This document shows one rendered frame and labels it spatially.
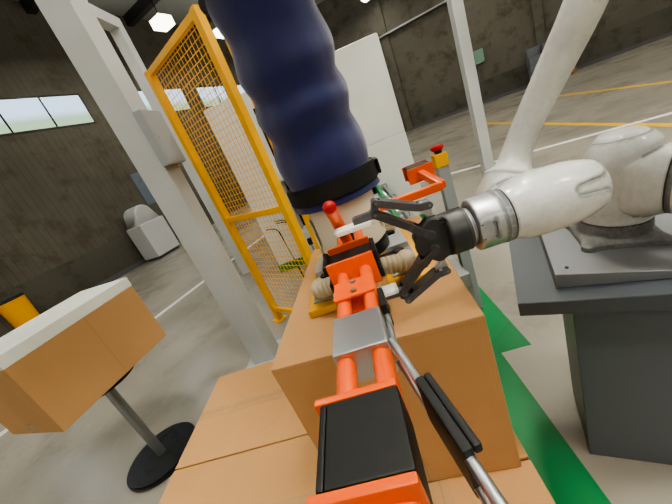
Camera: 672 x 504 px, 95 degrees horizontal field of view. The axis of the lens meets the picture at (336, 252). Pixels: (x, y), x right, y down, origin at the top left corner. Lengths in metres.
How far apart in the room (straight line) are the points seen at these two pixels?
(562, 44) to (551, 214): 0.29
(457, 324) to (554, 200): 0.24
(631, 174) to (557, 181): 0.43
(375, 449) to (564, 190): 0.45
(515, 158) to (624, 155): 0.31
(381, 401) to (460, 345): 0.35
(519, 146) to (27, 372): 1.82
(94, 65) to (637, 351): 2.50
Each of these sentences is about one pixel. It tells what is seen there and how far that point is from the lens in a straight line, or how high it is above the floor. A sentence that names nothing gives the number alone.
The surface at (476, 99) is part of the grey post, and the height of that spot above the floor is 1.03.
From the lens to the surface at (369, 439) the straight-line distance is 0.26.
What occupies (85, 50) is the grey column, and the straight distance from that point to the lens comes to 2.23.
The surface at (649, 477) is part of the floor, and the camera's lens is 1.55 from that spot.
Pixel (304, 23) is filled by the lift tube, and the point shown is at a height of 1.49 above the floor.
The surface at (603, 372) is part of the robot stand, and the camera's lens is 1.26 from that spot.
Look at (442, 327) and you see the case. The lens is 0.57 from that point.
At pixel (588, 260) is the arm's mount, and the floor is 0.78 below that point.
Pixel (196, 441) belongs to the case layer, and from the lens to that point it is 1.33.
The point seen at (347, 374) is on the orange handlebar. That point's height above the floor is 1.08.
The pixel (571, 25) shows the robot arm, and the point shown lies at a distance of 0.71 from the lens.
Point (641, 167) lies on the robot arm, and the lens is 0.98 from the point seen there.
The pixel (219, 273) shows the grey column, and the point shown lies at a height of 0.77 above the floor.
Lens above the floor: 1.30
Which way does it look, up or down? 20 degrees down
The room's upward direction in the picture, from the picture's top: 23 degrees counter-clockwise
